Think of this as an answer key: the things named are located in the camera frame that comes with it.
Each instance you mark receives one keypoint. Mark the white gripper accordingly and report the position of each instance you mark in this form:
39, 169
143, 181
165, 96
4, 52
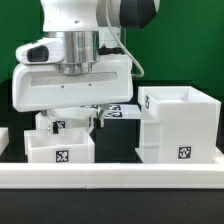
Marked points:
43, 87

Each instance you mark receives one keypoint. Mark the white front drawer box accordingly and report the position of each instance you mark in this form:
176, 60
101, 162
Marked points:
68, 146

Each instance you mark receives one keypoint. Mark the white drawer box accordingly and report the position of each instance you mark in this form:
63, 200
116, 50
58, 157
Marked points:
74, 117
68, 146

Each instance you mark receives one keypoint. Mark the white drawer cabinet frame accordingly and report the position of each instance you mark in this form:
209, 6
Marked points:
178, 125

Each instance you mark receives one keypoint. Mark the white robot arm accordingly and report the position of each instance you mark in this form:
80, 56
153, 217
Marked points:
81, 60

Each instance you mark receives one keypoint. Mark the white rear drawer box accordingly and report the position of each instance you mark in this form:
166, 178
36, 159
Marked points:
74, 117

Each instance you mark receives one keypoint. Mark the white flat tag plate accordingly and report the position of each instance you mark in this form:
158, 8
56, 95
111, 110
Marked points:
118, 111

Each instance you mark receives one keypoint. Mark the white U-shaped fence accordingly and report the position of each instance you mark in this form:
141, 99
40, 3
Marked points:
25, 175

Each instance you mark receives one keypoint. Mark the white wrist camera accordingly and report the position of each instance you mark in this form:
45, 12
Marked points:
42, 51

